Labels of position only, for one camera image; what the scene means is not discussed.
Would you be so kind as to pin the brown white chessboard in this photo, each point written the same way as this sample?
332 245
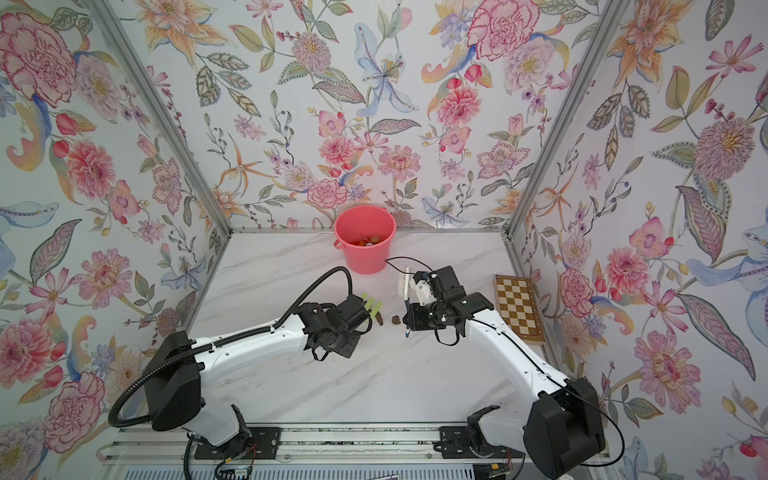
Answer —
516 304

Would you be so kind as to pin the green hand rake wooden handle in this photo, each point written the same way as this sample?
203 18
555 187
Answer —
371 305

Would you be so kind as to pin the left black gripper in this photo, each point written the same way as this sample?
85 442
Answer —
349 351

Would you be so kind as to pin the aluminium rail frame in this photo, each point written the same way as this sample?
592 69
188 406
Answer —
317 451

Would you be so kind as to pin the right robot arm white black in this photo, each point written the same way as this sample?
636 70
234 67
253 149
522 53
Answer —
553 421

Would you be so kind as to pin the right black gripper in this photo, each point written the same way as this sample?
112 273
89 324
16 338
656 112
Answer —
416 317

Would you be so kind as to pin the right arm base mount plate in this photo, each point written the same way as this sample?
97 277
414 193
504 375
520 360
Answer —
466 442

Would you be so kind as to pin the white blue brush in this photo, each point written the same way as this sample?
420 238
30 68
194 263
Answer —
404 287

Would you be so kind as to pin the pink plastic bucket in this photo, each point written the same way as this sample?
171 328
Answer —
364 234

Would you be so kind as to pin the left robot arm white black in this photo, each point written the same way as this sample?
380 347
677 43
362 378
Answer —
170 393

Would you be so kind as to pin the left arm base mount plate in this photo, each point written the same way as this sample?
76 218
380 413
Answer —
261 443

